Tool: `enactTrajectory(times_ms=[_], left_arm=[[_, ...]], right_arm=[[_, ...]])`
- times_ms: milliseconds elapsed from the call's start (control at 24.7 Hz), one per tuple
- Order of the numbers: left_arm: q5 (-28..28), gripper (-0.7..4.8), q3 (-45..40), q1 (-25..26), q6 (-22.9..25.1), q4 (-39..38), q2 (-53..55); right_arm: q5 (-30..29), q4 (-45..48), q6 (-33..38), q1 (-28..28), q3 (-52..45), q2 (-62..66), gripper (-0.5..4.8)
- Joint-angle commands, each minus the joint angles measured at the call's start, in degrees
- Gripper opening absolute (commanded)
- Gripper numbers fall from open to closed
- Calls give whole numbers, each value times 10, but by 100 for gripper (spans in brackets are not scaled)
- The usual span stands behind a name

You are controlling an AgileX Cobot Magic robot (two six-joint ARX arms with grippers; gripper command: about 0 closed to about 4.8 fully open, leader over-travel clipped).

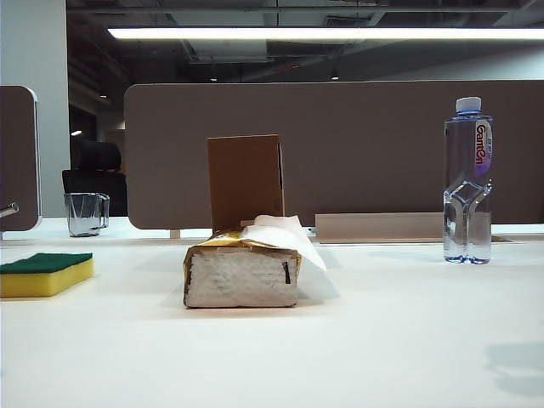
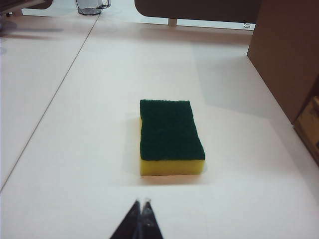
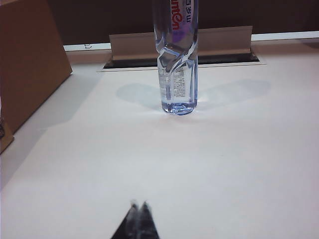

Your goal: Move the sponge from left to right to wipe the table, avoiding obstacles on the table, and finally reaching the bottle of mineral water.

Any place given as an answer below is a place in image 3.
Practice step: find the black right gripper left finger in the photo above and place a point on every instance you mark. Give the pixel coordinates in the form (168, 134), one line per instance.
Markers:
(128, 224)

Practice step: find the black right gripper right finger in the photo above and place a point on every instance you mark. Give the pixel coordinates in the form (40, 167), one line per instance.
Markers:
(148, 224)

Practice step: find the clear plastic water bottle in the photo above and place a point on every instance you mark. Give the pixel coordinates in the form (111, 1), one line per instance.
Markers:
(174, 74)

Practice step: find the brown cardboard box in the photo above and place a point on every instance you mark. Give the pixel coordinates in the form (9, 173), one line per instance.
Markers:
(30, 62)

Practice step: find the large brown desk partition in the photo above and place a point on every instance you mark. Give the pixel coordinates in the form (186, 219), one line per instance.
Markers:
(99, 17)

